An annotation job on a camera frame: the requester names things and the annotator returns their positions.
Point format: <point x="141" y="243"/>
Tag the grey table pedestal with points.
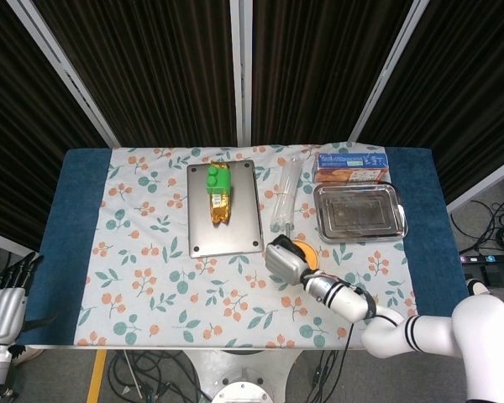
<point x="239" y="365"/>

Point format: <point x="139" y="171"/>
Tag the stainless steel tray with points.
<point x="359" y="212"/>

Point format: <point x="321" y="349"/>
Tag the blue orange biscuit box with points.
<point x="350" y="165"/>

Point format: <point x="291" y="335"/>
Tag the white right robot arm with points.
<point x="403" y="331"/>

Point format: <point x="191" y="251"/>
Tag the dark ribbed partition panel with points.
<point x="17" y="138"/>
<point x="466" y="84"/>
<point x="315" y="67"/>
<point x="159" y="71"/>

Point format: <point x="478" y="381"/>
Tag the blue table cover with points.
<point x="80" y="189"/>

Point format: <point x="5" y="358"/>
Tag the white partition post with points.
<point x="0" y="239"/>
<point x="483" y="186"/>
<point x="240" y="71"/>
<point x="382" y="75"/>
<point x="67" y="77"/>

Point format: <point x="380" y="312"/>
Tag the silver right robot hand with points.
<point x="283" y="260"/>

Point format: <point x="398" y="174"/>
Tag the gold foil packet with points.
<point x="220" y="210"/>

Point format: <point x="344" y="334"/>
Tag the grey closed laptop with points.
<point x="243" y="218"/>

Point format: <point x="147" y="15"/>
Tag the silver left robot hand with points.
<point x="2" y="312"/>

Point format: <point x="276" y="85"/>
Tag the floral tablecloth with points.
<point x="151" y="294"/>

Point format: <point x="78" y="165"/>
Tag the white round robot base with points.
<point x="243" y="394"/>

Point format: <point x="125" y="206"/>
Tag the bundle of clear tubes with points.
<point x="285" y="197"/>

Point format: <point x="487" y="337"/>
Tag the black white sneaker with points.
<point x="479" y="287"/>

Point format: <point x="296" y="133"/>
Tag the yellow floor tape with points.
<point x="97" y="371"/>

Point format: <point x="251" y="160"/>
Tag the black power strip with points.
<point x="491" y="259"/>

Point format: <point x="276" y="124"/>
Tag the green toy block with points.
<point x="218" y="179"/>

